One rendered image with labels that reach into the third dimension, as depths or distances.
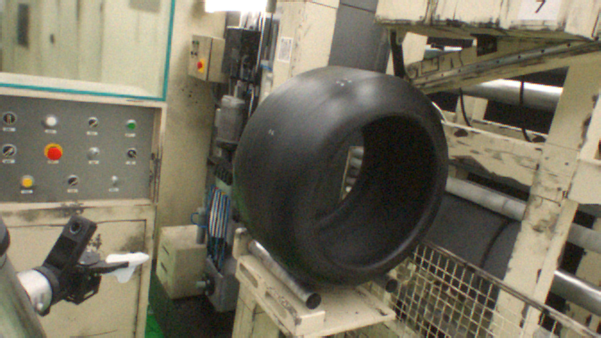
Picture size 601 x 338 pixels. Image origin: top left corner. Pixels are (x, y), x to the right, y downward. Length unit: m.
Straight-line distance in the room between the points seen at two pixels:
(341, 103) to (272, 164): 0.21
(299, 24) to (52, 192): 0.96
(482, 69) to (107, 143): 1.20
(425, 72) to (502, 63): 0.26
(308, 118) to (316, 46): 0.43
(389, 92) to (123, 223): 1.04
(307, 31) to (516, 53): 0.58
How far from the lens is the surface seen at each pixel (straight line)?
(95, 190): 1.67
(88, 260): 0.91
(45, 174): 1.63
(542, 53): 1.29
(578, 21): 1.17
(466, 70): 1.40
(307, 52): 1.38
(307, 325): 1.21
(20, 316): 0.63
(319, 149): 0.99
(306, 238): 1.05
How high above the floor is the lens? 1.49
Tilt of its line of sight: 14 degrees down
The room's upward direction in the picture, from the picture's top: 10 degrees clockwise
